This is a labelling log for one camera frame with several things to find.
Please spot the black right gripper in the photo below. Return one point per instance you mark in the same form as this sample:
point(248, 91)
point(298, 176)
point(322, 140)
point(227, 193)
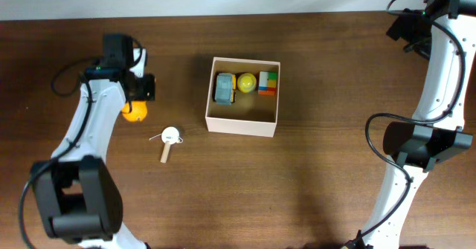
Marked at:
point(401, 28)

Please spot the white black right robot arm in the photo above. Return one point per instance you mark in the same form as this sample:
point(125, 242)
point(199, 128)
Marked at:
point(443, 32)

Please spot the white wooden paddle toy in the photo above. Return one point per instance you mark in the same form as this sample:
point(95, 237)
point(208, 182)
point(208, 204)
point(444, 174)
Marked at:
point(169, 137)

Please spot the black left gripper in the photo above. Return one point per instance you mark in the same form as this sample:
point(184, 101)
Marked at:
point(151, 85)

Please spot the colourful puzzle cube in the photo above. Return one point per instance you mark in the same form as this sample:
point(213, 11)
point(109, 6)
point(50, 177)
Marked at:
point(267, 84)

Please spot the orange rubber fish toy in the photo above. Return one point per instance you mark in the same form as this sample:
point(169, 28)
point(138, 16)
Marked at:
point(134, 111)

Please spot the yellow grey ball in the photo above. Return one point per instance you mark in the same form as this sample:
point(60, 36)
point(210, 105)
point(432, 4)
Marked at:
point(246, 82)

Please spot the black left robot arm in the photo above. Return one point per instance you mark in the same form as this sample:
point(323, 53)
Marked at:
point(75, 194)

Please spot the pink cardboard box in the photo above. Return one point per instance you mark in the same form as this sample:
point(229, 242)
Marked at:
point(251, 113)

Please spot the yellow grey toy truck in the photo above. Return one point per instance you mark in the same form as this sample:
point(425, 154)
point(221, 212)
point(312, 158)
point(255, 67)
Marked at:
point(225, 87)

